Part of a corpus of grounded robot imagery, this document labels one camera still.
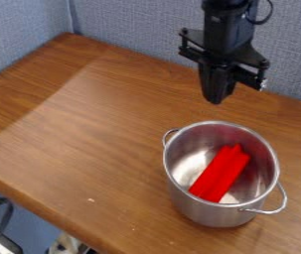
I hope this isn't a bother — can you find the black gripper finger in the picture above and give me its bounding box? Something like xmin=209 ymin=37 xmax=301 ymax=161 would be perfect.
xmin=218 ymin=68 xmax=236 ymax=103
xmin=199 ymin=63 xmax=221 ymax=104

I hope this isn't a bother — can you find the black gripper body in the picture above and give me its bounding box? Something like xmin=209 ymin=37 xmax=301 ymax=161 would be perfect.
xmin=179 ymin=1 xmax=270 ymax=90

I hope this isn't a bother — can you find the red plastic block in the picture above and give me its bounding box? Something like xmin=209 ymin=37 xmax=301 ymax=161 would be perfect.
xmin=189 ymin=144 xmax=250 ymax=202

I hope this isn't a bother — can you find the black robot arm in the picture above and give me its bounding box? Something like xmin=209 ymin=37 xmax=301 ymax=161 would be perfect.
xmin=179 ymin=0 xmax=273 ymax=104

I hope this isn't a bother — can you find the stainless steel pot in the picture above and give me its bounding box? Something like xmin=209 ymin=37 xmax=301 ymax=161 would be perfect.
xmin=162 ymin=120 xmax=288 ymax=227

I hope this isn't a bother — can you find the pale object under table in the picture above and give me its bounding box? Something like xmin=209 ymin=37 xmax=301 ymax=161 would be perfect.
xmin=46 ymin=233 xmax=98 ymax=254

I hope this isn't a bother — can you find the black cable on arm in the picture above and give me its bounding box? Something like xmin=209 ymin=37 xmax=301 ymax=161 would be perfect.
xmin=244 ymin=0 xmax=274 ymax=26

